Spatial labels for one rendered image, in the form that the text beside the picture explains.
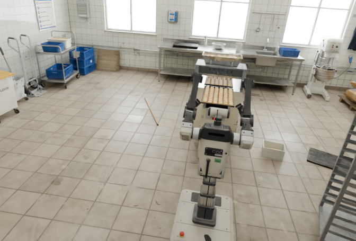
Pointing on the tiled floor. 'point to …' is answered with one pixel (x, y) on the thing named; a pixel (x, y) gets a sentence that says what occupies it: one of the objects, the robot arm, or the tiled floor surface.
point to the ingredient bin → (7, 93)
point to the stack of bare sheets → (325, 159)
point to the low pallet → (347, 102)
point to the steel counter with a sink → (262, 52)
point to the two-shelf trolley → (56, 62)
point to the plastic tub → (273, 150)
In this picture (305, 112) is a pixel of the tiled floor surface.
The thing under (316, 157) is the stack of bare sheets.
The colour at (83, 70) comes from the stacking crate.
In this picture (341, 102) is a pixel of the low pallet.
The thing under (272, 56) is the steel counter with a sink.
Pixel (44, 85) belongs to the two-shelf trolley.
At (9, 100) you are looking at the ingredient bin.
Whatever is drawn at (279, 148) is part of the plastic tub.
